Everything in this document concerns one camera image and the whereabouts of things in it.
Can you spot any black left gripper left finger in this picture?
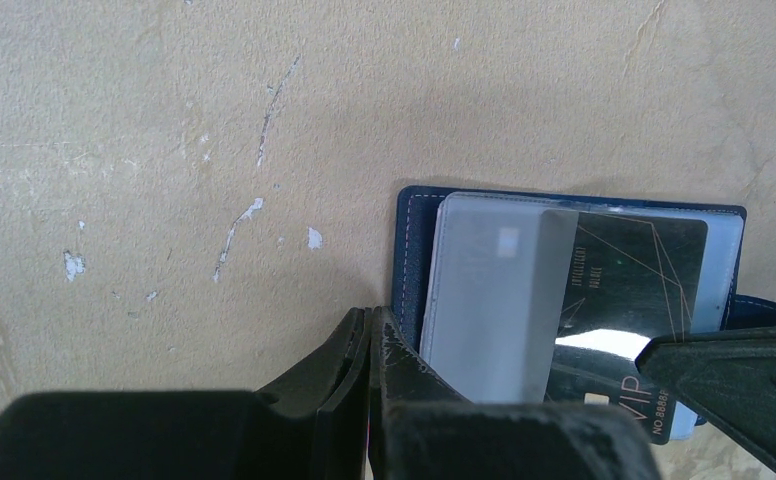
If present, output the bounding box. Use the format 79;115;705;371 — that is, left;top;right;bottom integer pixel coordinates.
252;308;371;479

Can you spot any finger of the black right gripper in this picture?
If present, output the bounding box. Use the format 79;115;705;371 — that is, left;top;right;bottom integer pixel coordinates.
635;327;776;473

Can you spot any navy blue card holder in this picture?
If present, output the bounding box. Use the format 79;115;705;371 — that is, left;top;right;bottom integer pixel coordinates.
391;185;776;445

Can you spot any black credit card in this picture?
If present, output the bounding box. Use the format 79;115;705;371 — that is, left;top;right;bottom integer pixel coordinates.
422;207;579;404
544;213;708;445

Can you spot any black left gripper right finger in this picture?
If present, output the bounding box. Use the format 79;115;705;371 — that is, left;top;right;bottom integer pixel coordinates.
369;307;474;479

